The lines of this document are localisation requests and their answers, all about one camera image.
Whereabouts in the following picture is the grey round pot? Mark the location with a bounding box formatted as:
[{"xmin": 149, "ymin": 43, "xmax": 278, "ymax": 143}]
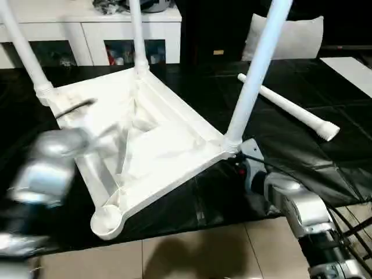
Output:
[{"xmin": 142, "ymin": 0, "xmax": 175, "ymax": 13}]

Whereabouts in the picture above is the white pillow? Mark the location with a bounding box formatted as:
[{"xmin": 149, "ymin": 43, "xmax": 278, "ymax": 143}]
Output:
[{"xmin": 241, "ymin": 13, "xmax": 324, "ymax": 62}]

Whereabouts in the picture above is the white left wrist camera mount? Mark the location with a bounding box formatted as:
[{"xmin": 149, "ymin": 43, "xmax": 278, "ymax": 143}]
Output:
[{"xmin": 83, "ymin": 120, "xmax": 126, "ymax": 152}]

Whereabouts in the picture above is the black metal table leg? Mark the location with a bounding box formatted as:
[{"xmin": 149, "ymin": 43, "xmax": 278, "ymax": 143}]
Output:
[{"xmin": 338, "ymin": 219, "xmax": 372, "ymax": 238}]

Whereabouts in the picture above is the white glass-door cabinet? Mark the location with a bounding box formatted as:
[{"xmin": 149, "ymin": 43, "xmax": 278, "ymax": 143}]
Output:
[{"xmin": 0, "ymin": 0, "xmax": 183, "ymax": 69}]

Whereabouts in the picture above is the white plastic table leg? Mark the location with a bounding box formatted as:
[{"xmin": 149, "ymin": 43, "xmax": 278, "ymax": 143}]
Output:
[
  {"xmin": 237, "ymin": 73, "xmax": 341, "ymax": 142},
  {"xmin": 0, "ymin": 0, "xmax": 55, "ymax": 96},
  {"xmin": 128, "ymin": 0, "xmax": 151, "ymax": 75},
  {"xmin": 223, "ymin": 0, "xmax": 294, "ymax": 152}
]

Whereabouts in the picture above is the white plastic table top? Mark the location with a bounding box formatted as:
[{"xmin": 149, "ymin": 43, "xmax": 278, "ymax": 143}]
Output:
[{"xmin": 36, "ymin": 65, "xmax": 244, "ymax": 241}]

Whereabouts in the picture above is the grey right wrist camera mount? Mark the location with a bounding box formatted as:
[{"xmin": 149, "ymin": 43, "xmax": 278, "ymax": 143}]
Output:
[{"xmin": 237, "ymin": 138, "xmax": 267, "ymax": 192}]

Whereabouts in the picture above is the black box with gold label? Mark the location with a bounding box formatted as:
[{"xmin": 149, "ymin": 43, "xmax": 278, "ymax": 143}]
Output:
[{"xmin": 179, "ymin": 0, "xmax": 255, "ymax": 63}]

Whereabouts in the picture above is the white flat board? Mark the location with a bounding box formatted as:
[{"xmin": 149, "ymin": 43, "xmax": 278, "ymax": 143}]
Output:
[{"xmin": 319, "ymin": 56, "xmax": 372, "ymax": 98}]

